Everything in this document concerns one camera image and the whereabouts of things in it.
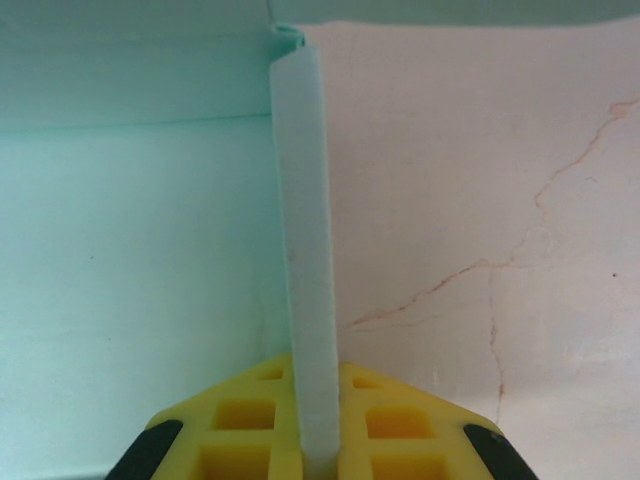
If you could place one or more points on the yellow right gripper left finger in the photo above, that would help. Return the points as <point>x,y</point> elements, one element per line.
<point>240,435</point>

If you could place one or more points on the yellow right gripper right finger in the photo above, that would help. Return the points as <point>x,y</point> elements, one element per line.
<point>400,435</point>

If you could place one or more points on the light teal cloth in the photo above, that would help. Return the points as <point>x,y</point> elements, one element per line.
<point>125,225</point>

